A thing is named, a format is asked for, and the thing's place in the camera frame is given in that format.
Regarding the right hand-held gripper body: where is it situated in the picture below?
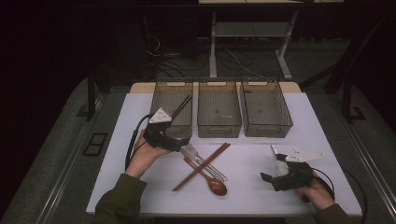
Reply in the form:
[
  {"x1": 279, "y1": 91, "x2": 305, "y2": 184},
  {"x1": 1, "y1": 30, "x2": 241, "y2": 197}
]
[{"x1": 272, "y1": 147, "x2": 326, "y2": 191}]

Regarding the black metal stand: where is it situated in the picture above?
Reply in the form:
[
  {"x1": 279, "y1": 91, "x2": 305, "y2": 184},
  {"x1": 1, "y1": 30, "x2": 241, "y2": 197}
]
[
  {"x1": 76, "y1": 68, "x2": 104, "y2": 122},
  {"x1": 341, "y1": 77, "x2": 368, "y2": 123}
]

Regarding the person's right hand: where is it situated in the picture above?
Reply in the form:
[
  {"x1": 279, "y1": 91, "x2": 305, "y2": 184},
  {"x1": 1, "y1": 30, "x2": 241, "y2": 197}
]
[{"x1": 295, "y1": 174, "x2": 336, "y2": 211}]

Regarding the white table mat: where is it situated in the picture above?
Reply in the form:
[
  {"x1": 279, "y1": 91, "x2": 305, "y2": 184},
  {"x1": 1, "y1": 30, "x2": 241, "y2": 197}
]
[{"x1": 86, "y1": 91, "x2": 363, "y2": 217}]

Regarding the right hand-held gripper black cable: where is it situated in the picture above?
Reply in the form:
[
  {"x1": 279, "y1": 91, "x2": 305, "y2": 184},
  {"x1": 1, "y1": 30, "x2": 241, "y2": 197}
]
[{"x1": 312, "y1": 167, "x2": 336, "y2": 201}]

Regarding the long black cable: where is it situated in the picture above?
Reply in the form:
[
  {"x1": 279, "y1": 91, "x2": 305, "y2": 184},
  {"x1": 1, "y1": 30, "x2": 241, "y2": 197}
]
[{"x1": 342, "y1": 169, "x2": 369, "y2": 224}]

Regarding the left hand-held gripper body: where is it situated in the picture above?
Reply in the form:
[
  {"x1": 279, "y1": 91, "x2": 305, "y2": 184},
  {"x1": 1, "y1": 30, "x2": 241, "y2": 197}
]
[{"x1": 143, "y1": 106, "x2": 185, "y2": 153}]

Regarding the black rectangular floor frame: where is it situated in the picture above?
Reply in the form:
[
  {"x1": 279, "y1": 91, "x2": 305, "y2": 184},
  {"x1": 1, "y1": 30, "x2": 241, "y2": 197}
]
[{"x1": 81, "y1": 132, "x2": 109, "y2": 157}]

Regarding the white floor cable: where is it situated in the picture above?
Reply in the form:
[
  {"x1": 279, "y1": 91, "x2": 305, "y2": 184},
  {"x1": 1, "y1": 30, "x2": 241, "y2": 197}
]
[{"x1": 222, "y1": 46, "x2": 269, "y2": 80}]

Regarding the hand-held gripper black cable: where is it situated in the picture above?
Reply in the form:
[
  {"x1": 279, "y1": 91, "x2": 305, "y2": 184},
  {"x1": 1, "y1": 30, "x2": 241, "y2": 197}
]
[
  {"x1": 124, "y1": 113, "x2": 152, "y2": 171},
  {"x1": 312, "y1": 167, "x2": 336, "y2": 201}
]

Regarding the metal floor rail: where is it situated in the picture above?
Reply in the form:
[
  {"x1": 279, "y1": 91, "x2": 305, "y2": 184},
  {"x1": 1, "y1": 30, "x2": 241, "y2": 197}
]
[
  {"x1": 345, "y1": 119, "x2": 396, "y2": 216},
  {"x1": 34, "y1": 122, "x2": 94, "y2": 224}
]

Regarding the black floor cable tangle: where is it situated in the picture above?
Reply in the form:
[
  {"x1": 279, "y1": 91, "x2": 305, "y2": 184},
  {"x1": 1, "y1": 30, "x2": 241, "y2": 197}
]
[{"x1": 153, "y1": 54, "x2": 210, "y2": 78}]

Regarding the steel fork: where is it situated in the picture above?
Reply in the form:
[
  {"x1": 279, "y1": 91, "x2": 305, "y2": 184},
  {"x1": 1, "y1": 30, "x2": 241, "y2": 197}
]
[{"x1": 180, "y1": 143, "x2": 229, "y2": 182}]

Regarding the translucent grey plastic bin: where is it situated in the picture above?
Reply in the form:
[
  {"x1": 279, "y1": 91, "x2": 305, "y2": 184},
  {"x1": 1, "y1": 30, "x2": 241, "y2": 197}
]
[
  {"x1": 147, "y1": 81, "x2": 194, "y2": 139},
  {"x1": 197, "y1": 81, "x2": 243, "y2": 139},
  {"x1": 241, "y1": 79, "x2": 294, "y2": 138}
]

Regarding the person's left hand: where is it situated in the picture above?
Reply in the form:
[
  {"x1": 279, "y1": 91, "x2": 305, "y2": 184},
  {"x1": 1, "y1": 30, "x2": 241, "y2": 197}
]
[{"x1": 124, "y1": 130, "x2": 171, "y2": 180}]

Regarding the white metal-framed desk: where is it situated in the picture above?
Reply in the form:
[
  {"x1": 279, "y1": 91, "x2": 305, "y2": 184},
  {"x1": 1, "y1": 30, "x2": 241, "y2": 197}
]
[{"x1": 198, "y1": 0, "x2": 345, "y2": 81}]

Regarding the black slanted pole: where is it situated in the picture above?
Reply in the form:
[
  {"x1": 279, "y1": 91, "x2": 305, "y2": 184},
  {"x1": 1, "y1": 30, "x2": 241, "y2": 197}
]
[{"x1": 300, "y1": 13, "x2": 391, "y2": 94}]

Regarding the left hand-held gripper black cable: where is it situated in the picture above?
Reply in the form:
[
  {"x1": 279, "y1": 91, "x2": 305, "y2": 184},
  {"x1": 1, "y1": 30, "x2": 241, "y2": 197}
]
[{"x1": 124, "y1": 113, "x2": 152, "y2": 171}]

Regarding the brown wooden spoon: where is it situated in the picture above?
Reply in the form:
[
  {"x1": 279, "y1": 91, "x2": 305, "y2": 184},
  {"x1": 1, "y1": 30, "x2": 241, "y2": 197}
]
[{"x1": 183, "y1": 156, "x2": 228, "y2": 197}]

